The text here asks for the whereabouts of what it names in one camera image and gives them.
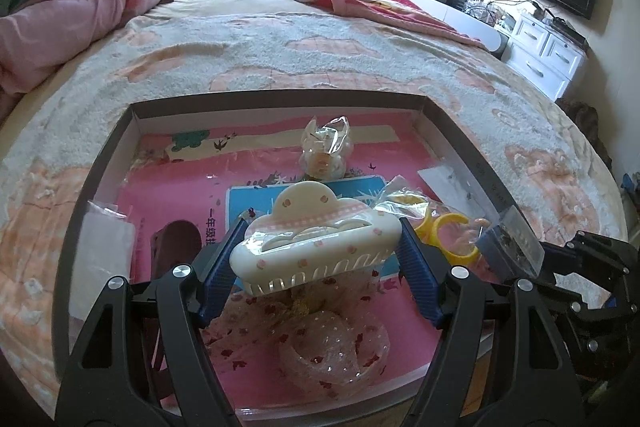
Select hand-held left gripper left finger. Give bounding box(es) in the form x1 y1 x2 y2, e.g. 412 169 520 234
54 217 251 427

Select black set-top box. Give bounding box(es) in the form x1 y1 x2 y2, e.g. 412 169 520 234
542 14 587 44

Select camouflage clothes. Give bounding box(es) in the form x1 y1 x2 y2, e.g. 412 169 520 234
555 99 613 168

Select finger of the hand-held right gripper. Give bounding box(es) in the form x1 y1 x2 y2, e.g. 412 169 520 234
537 241 608 310
570 229 640 275

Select white drawer dresser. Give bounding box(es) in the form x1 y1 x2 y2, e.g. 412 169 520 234
505 12 588 102

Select hairpin card packet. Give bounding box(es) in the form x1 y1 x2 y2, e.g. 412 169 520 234
477 206 546 281

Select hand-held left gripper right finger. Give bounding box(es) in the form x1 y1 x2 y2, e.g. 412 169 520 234
397 217 586 427

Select white plastic packet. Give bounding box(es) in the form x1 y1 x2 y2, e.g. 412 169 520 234
70 199 138 323

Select pink printed blanket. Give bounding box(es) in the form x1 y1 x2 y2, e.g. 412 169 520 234
252 0 488 50

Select white desk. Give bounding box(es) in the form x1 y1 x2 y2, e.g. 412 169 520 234
375 0 511 58

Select white earring card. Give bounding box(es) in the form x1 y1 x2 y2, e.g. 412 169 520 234
417 164 488 214

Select blue plastic object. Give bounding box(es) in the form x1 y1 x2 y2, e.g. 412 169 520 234
621 172 640 208

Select cream cloud hair claw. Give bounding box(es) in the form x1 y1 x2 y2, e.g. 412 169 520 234
229 179 403 298

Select white floral hair bow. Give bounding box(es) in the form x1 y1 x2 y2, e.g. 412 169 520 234
200 284 392 403

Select brown hair clip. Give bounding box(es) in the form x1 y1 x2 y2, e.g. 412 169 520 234
145 219 203 378

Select bagged yellow ring clips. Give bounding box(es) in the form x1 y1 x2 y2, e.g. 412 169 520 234
372 174 493 268

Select pink and dark floral quilt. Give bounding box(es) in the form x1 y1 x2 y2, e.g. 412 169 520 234
0 0 177 108

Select bagged peach hair accessory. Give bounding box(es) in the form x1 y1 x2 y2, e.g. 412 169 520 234
299 114 354 180

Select peach floral bed blanket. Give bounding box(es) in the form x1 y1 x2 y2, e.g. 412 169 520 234
0 0 631 427

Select grey cardboard box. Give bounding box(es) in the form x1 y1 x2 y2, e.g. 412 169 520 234
50 89 521 427

